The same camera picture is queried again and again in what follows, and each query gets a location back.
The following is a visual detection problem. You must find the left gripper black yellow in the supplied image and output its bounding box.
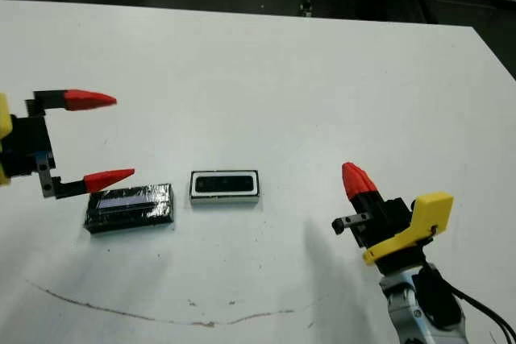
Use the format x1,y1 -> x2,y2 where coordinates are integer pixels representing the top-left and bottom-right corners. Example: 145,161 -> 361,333
0,89 -> 136,201

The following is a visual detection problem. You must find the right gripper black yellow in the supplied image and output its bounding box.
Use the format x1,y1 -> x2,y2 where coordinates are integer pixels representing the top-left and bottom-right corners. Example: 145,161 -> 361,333
331,162 -> 455,276

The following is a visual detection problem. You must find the black tape-wrapped block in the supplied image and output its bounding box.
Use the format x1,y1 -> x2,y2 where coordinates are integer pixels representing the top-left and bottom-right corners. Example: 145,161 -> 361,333
84,182 -> 177,236

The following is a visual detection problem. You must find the white-lined camera box base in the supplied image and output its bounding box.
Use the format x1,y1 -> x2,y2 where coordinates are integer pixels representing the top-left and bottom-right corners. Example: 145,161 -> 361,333
189,168 -> 260,205

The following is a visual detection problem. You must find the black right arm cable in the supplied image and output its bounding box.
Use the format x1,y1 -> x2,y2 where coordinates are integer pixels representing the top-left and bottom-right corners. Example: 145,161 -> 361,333
443,282 -> 516,344

